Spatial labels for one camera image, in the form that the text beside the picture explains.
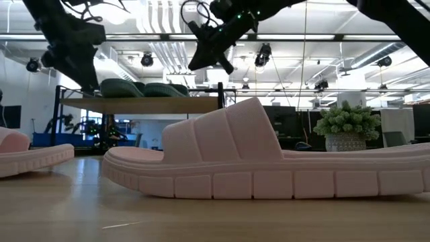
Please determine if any green potted plant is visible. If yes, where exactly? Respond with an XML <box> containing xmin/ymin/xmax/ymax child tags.
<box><xmin>312</xmin><ymin>99</ymin><xmax>382</xmax><ymax>153</ymax></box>

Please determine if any black computer monitor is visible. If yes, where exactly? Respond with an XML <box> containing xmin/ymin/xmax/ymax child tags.
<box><xmin>263</xmin><ymin>105</ymin><xmax>297</xmax><ymax>137</ymax></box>
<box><xmin>412</xmin><ymin>104</ymin><xmax>430</xmax><ymax>138</ymax></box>

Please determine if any grey office chair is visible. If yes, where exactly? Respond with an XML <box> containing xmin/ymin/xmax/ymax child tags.
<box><xmin>382</xmin><ymin>130</ymin><xmax>409</xmax><ymax>148</ymax></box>

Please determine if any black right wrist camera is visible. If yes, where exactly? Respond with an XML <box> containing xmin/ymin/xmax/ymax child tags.
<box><xmin>187</xmin><ymin>20</ymin><xmax>216</xmax><ymax>43</ymax></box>

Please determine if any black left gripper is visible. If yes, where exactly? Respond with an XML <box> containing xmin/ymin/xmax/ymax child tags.
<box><xmin>42</xmin><ymin>13</ymin><xmax>107</xmax><ymax>93</ymax></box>

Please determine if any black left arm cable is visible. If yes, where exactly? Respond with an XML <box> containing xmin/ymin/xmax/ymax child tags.
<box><xmin>62</xmin><ymin>0</ymin><xmax>130</xmax><ymax>23</ymax></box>

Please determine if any thin hanging cable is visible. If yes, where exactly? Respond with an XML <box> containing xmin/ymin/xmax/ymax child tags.
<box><xmin>296</xmin><ymin>0</ymin><xmax>309</xmax><ymax>109</ymax></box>

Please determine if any white building column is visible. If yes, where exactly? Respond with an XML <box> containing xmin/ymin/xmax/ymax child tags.
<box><xmin>336</xmin><ymin>72</ymin><xmax>368</xmax><ymax>109</ymax></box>

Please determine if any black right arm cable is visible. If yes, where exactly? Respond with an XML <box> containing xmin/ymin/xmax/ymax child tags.
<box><xmin>180</xmin><ymin>0</ymin><xmax>211</xmax><ymax>27</ymax></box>

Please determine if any wooden shelf with black frame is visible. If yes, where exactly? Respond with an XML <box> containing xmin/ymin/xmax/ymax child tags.
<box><xmin>50</xmin><ymin>82</ymin><xmax>226</xmax><ymax>149</ymax></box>

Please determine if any green rubber slide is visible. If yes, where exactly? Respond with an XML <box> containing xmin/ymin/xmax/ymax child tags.
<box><xmin>99</xmin><ymin>78</ymin><xmax>146</xmax><ymax>99</ymax></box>
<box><xmin>142</xmin><ymin>82</ymin><xmax>191</xmax><ymax>98</ymax></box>

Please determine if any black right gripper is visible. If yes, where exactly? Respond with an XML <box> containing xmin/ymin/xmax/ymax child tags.
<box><xmin>187</xmin><ymin>9</ymin><xmax>259</xmax><ymax>75</ymax></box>

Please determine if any black wall screen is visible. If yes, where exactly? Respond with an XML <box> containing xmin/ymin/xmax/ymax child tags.
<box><xmin>0</xmin><ymin>104</ymin><xmax>22</xmax><ymax>130</ymax></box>

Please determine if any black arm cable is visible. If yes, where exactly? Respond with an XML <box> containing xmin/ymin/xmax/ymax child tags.
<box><xmin>180</xmin><ymin>0</ymin><xmax>211</xmax><ymax>27</ymax></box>
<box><xmin>62</xmin><ymin>0</ymin><xmax>130</xmax><ymax>23</ymax></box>

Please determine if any pink rubber slide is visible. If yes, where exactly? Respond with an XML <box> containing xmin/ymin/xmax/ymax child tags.
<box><xmin>101</xmin><ymin>97</ymin><xmax>430</xmax><ymax>200</ymax></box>
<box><xmin>0</xmin><ymin>126</ymin><xmax>75</xmax><ymax>179</ymax></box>

